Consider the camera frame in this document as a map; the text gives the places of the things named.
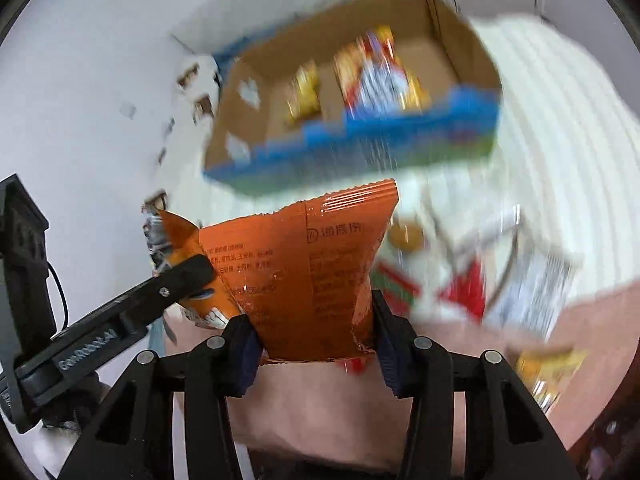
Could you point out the silver white snack packet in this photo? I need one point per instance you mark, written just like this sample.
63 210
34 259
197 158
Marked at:
530 290

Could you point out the striped bed sheet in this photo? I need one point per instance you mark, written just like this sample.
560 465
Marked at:
550 160

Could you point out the wall sticker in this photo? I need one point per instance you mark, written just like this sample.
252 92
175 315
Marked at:
203 107
189 75

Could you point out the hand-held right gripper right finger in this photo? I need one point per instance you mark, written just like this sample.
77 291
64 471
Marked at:
387 355

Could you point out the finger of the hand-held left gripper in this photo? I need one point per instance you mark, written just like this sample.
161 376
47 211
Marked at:
165 290

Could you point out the red yellow white snack packet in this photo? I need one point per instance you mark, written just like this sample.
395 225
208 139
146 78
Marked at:
375 75

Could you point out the yellow orange snack packet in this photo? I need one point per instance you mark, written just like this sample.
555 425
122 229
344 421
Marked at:
547 372

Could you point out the blue green cardboard box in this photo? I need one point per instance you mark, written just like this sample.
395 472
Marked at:
440 110

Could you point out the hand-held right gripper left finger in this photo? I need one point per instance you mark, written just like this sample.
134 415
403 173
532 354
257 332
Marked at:
245 355

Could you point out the red green snack packet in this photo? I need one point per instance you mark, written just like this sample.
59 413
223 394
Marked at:
395 285

